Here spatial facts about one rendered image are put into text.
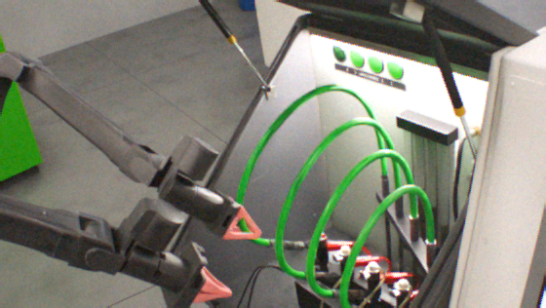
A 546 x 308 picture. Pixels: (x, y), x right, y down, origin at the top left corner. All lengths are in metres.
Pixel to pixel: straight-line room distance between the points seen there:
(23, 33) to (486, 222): 6.85
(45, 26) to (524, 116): 6.91
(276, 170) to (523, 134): 0.82
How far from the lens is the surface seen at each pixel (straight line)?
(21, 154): 4.45
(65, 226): 0.89
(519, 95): 0.92
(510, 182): 0.96
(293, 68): 1.54
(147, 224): 0.91
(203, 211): 1.11
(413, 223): 1.25
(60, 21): 7.57
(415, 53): 1.26
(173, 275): 0.96
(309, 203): 1.71
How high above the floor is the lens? 1.88
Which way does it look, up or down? 28 degrees down
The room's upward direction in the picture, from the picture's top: 9 degrees counter-clockwise
